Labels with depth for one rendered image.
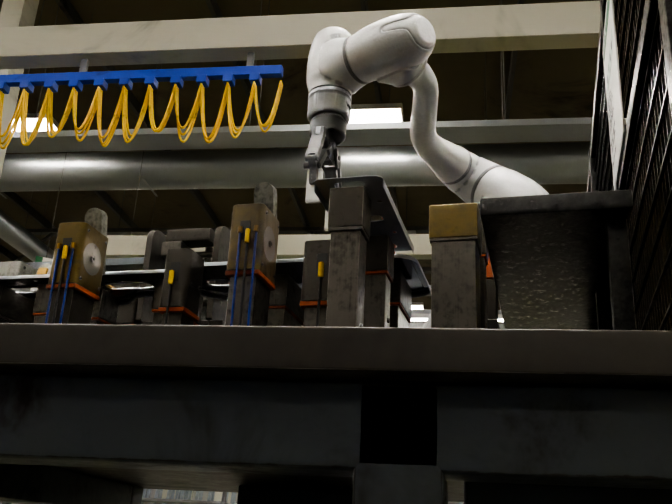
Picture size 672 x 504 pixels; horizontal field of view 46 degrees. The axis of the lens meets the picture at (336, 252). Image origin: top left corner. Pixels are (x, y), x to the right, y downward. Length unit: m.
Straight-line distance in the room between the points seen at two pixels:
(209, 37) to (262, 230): 3.73
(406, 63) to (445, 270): 0.48
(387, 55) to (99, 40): 3.78
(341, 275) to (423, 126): 0.81
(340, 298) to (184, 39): 4.06
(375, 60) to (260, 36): 3.32
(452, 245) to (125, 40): 4.04
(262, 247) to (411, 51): 0.51
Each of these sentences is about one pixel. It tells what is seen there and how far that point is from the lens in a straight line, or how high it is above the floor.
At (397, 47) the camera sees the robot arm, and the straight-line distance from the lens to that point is 1.57.
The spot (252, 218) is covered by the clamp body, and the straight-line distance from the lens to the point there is 1.32.
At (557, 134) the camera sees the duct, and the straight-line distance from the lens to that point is 9.62.
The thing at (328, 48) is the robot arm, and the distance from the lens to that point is 1.68.
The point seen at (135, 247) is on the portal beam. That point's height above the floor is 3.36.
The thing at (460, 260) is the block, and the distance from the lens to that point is 1.29.
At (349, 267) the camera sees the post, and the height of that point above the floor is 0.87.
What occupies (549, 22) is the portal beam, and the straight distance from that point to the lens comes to 4.81.
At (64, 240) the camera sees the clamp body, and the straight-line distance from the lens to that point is 1.50.
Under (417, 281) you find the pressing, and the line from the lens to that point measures 1.51.
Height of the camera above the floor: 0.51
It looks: 21 degrees up
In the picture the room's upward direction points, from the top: 3 degrees clockwise
